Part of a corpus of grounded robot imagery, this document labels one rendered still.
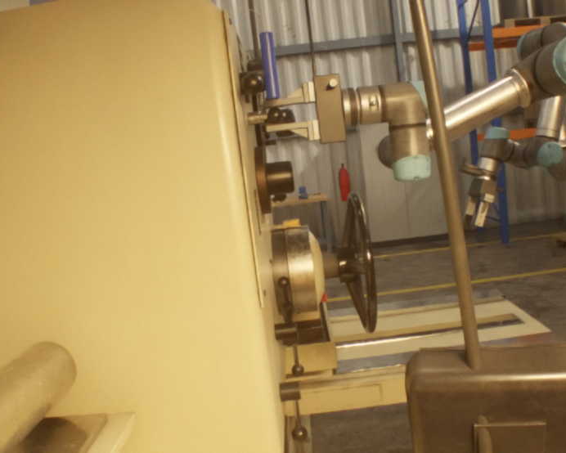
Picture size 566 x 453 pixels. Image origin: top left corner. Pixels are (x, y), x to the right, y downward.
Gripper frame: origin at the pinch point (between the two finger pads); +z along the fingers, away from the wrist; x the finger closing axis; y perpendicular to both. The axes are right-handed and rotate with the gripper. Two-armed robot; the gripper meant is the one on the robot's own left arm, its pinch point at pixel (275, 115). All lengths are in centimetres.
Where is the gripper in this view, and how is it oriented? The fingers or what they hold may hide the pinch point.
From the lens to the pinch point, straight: 108.1
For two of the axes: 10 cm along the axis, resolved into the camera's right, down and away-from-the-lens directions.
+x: 1.2, 9.8, 1.3
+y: 0.1, 1.3, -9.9
